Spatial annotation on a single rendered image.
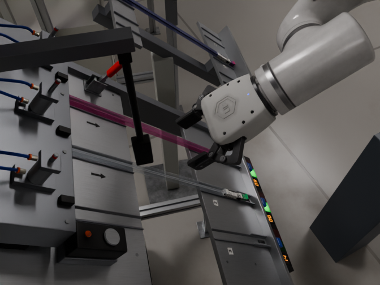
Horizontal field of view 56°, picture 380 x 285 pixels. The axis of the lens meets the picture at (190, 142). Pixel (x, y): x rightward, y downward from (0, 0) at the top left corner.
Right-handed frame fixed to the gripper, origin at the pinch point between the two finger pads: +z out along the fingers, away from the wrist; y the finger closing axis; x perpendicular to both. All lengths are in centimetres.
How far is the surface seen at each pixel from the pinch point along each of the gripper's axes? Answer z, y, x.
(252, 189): 3.6, -2.4, 33.6
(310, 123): -8, -68, 133
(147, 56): 55, -144, 86
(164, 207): 45, -22, 54
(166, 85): 16, -46, 27
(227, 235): 7.6, 10.8, 19.8
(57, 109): 8.7, -1.8, -21.0
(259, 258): 6.1, 15.2, 28.6
